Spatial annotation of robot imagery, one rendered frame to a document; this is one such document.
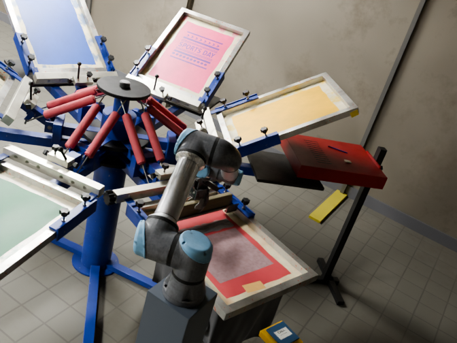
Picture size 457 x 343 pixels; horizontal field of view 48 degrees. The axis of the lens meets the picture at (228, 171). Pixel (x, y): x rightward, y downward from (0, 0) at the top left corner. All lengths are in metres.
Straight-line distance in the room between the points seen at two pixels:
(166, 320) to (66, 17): 2.66
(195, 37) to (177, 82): 0.47
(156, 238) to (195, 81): 2.18
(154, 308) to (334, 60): 3.86
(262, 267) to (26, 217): 1.10
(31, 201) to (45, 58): 1.35
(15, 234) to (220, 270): 0.90
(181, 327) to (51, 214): 0.98
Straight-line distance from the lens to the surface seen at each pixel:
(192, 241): 1.68
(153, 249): 1.69
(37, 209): 2.52
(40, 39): 3.75
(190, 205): 2.50
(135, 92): 2.99
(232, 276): 2.35
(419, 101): 5.09
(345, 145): 3.68
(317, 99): 3.29
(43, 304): 3.41
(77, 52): 3.78
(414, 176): 5.28
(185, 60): 3.86
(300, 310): 3.82
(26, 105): 3.04
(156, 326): 1.87
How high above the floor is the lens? 2.43
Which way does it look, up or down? 28 degrees down
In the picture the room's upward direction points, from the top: 16 degrees clockwise
